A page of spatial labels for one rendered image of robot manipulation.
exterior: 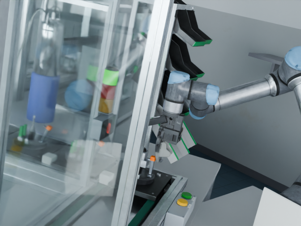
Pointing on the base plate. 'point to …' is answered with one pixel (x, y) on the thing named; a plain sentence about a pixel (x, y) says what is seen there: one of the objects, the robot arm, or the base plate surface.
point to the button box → (179, 211)
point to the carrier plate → (153, 187)
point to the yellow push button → (182, 202)
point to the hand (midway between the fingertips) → (156, 158)
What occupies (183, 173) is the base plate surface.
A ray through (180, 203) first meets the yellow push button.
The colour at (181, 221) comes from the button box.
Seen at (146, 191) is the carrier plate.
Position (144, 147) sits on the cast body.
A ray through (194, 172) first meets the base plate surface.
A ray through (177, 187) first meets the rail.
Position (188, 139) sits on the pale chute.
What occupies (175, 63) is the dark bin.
